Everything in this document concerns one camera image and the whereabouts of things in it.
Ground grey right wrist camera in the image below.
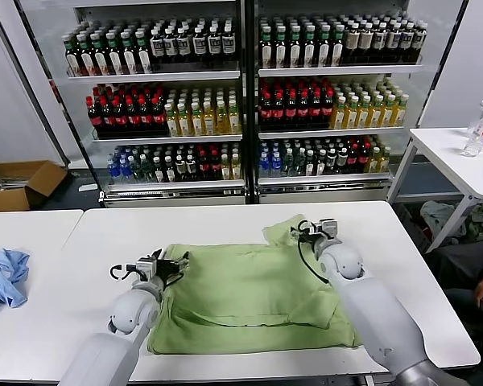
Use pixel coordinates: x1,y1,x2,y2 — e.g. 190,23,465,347
317,219,340,240

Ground person dark clothing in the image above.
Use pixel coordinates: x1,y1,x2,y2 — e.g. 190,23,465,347
424,239,483,386

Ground green cap dark tea bottle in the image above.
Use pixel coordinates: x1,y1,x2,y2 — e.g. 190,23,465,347
260,25,275,69
135,30,153,75
303,25,317,68
331,24,345,68
317,24,332,68
78,34,96,76
274,25,289,69
63,34,81,77
120,31,138,76
288,25,303,68
92,32,109,76
106,31,124,76

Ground white side table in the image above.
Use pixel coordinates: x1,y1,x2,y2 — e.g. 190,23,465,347
386,126,483,254

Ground right glass cooler door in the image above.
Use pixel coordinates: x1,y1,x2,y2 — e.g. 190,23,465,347
390,0,470,202

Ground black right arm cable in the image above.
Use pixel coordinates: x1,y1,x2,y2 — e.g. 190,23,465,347
296,219,331,286

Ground open cardboard box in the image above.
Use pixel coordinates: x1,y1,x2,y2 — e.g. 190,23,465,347
0,159,69,213

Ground white cloth pile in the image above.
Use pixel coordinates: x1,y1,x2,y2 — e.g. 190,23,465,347
420,200,468,238

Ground crumpled light blue cloth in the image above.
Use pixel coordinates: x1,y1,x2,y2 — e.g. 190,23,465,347
0,248,31,314

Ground beverage display cooler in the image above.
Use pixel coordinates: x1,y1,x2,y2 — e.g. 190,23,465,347
74,0,426,208

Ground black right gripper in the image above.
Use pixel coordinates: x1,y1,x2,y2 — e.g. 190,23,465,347
290,220,341,253

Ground white cooler shelf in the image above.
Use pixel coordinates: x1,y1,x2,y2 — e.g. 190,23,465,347
67,70,242,84
258,64,424,78
258,126,406,140
258,173,394,192
104,179,246,198
91,133,243,144

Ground metal rods bundle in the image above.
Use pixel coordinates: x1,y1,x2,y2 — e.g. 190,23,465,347
0,176,29,190

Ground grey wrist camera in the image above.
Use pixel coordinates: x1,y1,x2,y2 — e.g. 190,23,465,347
317,219,340,240
135,258,159,281

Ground beige label dark bottle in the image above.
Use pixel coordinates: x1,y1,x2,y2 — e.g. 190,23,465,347
358,23,374,64
345,23,360,65

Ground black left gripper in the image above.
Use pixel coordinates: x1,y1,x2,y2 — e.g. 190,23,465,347
151,248,190,285

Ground glass cooler door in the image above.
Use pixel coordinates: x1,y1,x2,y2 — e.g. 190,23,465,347
390,0,470,202
0,0,105,202

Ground left glass cooler door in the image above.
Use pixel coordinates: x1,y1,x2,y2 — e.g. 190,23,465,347
0,0,105,202

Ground white cap blue label bottle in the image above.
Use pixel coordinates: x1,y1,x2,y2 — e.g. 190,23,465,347
221,23,237,64
177,26,193,64
373,22,387,64
412,22,427,63
207,24,222,64
386,22,402,64
400,22,414,64
163,26,179,64
151,27,166,64
192,25,208,64

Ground light green t-shirt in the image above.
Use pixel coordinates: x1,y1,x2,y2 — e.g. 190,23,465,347
147,215,363,357

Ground small red cap cola bottle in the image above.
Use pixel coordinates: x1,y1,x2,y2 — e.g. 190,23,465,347
196,150,210,181
208,150,222,181
348,143,361,175
359,142,371,174

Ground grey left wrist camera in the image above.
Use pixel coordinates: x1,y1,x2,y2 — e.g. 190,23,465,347
135,258,159,281

